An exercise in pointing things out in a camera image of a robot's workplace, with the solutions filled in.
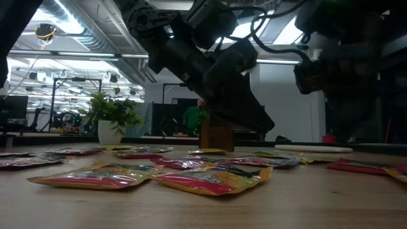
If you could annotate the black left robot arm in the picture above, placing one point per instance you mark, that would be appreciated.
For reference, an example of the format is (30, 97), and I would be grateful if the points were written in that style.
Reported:
(149, 41)

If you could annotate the black robot station frame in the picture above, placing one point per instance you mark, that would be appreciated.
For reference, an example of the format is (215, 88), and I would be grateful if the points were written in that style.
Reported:
(78, 79)

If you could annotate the red stick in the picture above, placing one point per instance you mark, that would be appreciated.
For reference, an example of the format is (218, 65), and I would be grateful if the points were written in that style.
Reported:
(388, 130)

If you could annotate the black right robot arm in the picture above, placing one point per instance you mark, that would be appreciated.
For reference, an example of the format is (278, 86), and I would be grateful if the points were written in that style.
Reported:
(343, 22)

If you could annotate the black computer monitor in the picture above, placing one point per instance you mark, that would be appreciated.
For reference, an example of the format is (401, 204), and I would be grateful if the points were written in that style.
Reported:
(14, 108)

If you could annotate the red container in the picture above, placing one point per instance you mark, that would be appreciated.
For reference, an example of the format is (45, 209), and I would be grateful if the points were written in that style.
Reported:
(329, 139)

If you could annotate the long ceiling light strip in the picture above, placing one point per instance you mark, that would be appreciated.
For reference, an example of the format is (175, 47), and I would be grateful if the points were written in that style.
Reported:
(86, 54)

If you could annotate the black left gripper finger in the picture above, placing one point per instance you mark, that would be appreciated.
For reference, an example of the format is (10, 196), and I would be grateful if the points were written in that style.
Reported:
(257, 108)
(238, 111)

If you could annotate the black gantry frame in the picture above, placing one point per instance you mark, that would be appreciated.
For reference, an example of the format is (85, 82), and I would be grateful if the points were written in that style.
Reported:
(171, 84)

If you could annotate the green plant in white pot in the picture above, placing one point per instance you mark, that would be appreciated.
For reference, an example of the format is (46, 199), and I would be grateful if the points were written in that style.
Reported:
(109, 132)

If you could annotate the brown wooden tea organizer box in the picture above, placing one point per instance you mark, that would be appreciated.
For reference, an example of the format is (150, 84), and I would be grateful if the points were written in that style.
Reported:
(216, 140)

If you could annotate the black partition panel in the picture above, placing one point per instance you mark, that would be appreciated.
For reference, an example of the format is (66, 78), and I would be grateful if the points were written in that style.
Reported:
(162, 117)

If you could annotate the person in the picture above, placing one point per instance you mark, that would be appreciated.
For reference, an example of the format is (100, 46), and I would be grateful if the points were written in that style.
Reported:
(192, 119)

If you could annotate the red strawberry tea bag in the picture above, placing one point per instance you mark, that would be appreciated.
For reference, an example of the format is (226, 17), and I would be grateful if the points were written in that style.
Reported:
(138, 155)
(74, 152)
(264, 161)
(359, 167)
(178, 163)

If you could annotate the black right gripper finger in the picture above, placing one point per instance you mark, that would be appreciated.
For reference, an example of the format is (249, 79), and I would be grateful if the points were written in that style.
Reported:
(341, 117)
(362, 117)

